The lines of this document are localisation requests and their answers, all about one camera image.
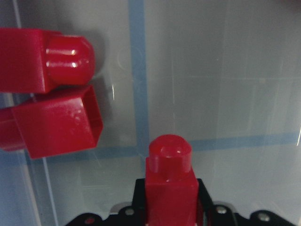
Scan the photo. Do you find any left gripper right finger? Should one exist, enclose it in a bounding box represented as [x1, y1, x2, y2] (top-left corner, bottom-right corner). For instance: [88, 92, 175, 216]
[197, 178, 213, 211]

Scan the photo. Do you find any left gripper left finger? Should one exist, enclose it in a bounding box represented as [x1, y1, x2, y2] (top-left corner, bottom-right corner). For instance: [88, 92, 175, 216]
[132, 178, 146, 211]

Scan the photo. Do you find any red block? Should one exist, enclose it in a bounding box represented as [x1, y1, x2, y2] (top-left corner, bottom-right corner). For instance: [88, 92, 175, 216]
[0, 28, 95, 94]
[145, 134, 198, 226]
[0, 85, 103, 159]

